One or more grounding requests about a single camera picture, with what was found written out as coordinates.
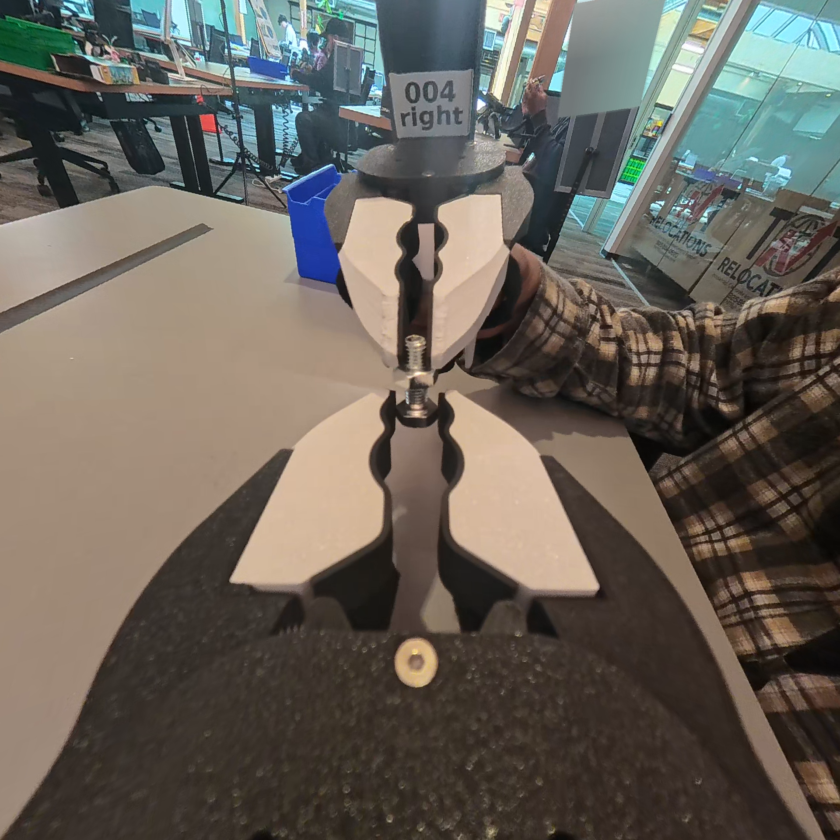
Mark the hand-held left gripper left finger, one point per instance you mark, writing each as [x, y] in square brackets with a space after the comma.
[321, 512]

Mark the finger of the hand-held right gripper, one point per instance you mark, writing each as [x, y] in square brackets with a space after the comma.
[472, 262]
[367, 262]

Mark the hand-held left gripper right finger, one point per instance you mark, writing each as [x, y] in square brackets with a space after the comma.
[518, 518]

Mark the blue plastic bin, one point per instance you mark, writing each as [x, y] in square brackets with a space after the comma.
[308, 236]

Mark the silver steel bolt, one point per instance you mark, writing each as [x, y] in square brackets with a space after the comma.
[415, 348]

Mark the silver hex nut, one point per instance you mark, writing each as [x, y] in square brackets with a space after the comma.
[413, 379]

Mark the person's right forearm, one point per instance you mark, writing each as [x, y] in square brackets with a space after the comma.
[656, 354]

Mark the person's right hand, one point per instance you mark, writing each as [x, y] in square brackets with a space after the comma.
[525, 282]

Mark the grey light panel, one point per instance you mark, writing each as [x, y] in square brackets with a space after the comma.
[348, 69]
[600, 157]

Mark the black tripod stand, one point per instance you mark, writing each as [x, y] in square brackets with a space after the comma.
[574, 197]
[231, 98]

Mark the small blue bin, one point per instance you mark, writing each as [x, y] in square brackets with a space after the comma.
[269, 67]

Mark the printed cardboard moving box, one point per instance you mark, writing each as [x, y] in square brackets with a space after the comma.
[676, 229]
[741, 256]

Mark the wooden desk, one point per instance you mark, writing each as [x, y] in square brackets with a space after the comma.
[216, 80]

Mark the person's plaid shirt torso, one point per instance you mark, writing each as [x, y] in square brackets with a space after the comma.
[774, 525]

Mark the black bag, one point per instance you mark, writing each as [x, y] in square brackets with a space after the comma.
[138, 148]

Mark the flat colourful box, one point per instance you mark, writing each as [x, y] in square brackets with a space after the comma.
[111, 72]

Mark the black office chair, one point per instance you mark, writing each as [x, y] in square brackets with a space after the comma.
[59, 124]

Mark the stack of green bins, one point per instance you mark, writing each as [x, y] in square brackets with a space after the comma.
[33, 36]

